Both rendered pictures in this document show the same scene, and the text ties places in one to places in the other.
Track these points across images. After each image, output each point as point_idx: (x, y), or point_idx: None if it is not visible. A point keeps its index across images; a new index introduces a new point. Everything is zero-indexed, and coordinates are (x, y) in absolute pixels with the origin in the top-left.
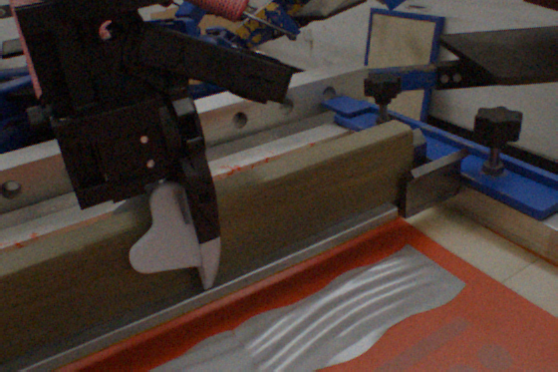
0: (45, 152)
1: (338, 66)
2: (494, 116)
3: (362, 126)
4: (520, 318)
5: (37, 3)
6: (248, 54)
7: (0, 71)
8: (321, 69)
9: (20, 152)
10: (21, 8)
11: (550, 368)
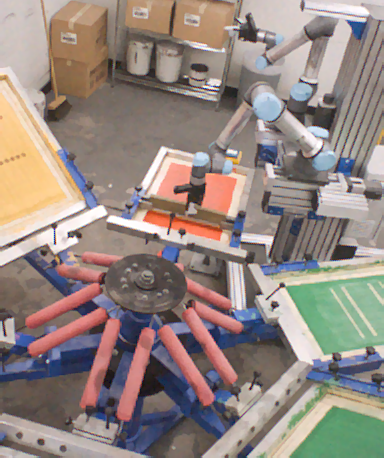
0: (195, 239)
1: (113, 220)
2: (140, 186)
3: (131, 215)
4: (159, 195)
5: (203, 185)
6: (179, 186)
7: (172, 363)
8: (118, 222)
9: (199, 243)
10: (206, 182)
11: (165, 192)
